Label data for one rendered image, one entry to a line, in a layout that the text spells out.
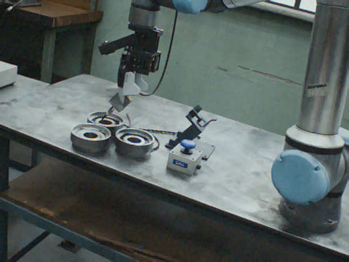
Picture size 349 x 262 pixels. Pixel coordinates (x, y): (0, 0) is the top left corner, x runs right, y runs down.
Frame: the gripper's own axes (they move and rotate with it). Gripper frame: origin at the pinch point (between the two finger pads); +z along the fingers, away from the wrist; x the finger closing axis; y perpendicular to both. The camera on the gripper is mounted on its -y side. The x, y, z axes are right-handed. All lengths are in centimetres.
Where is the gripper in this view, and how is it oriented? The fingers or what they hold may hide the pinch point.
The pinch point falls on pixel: (123, 97)
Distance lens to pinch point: 116.5
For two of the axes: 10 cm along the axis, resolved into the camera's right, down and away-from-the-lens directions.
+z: -1.9, 9.1, 3.7
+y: 9.3, 2.9, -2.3
